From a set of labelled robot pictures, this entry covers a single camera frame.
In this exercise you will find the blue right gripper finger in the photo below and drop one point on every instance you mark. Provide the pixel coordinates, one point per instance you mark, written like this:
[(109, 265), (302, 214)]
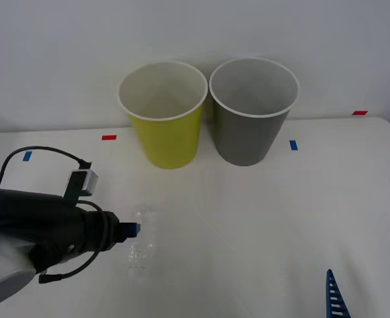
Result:
[(334, 298)]

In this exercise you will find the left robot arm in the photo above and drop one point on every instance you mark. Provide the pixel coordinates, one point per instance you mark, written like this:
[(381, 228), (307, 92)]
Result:
[(2, 281)]

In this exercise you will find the clear plastic bottle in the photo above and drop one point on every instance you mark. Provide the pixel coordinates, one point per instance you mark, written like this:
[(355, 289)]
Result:
[(145, 255)]

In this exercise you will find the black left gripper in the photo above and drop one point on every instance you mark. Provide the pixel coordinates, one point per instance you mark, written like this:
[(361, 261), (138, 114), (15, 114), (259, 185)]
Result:
[(88, 232)]

